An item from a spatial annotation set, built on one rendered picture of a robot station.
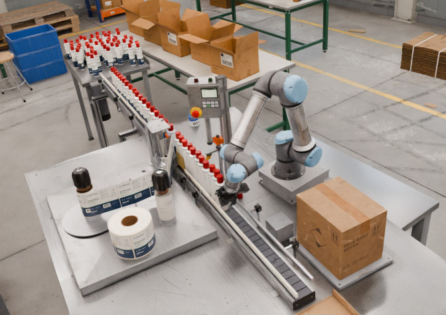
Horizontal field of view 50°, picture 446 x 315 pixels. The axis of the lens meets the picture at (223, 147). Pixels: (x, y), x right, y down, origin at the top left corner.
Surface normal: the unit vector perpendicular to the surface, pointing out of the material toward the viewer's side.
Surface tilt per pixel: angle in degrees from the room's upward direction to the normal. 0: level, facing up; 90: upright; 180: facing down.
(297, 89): 82
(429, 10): 90
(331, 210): 0
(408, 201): 0
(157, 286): 0
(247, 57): 91
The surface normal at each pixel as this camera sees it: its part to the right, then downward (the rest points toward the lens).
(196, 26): 0.55, 0.13
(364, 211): -0.09, -0.85
